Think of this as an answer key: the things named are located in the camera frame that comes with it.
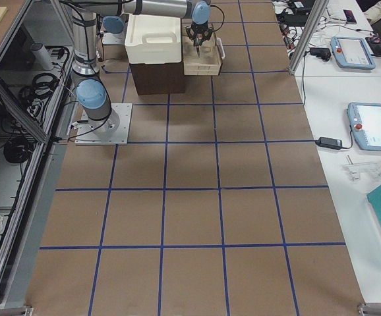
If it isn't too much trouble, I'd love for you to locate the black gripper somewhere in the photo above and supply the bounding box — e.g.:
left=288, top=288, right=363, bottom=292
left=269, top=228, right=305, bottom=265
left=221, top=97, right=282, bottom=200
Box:
left=185, top=22, right=214, bottom=45

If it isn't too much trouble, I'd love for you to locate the wooden drawer with white handle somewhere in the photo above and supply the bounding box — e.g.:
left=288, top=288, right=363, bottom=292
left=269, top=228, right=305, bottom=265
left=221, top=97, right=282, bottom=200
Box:
left=182, top=26, right=225, bottom=76

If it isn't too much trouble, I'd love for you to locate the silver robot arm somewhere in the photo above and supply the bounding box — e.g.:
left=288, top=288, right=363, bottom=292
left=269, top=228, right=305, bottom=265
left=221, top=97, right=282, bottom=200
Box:
left=60, top=1, right=214, bottom=142

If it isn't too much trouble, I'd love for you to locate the dark brown drawer cabinet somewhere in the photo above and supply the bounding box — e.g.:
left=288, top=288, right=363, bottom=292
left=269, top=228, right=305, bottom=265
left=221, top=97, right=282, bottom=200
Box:
left=130, top=61, right=185, bottom=95

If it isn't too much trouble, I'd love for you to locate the white plastic storage box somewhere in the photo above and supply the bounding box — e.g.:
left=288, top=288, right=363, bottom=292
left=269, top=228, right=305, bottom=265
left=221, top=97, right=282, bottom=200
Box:
left=125, top=15, right=182, bottom=65

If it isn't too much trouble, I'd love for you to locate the upper blue teach pendant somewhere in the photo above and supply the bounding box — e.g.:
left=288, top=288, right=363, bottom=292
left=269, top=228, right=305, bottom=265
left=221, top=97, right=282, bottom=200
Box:
left=330, top=36, right=376, bottom=70

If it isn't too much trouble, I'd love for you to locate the blue teach pendant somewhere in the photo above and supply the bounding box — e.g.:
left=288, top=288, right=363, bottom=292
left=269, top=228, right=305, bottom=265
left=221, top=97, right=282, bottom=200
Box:
left=330, top=36, right=376, bottom=70
left=347, top=102, right=381, bottom=151

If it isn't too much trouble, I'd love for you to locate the black power adapter brick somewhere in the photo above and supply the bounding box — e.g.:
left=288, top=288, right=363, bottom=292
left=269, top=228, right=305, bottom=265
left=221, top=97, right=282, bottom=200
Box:
left=315, top=136, right=343, bottom=150

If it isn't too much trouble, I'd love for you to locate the lower blue teach pendant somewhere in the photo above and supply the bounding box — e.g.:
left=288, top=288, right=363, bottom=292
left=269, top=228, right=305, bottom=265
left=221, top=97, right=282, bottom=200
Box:
left=347, top=102, right=381, bottom=151

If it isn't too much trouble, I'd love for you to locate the clear acrylic part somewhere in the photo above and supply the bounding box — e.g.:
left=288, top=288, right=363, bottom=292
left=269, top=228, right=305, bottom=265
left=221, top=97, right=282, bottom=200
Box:
left=343, top=156, right=381, bottom=182

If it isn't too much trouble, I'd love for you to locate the aluminium frame post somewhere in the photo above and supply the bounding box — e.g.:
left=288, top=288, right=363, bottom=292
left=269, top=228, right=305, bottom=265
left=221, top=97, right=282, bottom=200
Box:
left=288, top=0, right=329, bottom=75

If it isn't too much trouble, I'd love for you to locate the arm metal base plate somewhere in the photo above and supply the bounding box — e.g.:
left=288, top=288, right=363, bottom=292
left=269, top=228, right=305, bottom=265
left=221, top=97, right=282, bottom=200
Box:
left=74, top=103, right=132, bottom=145

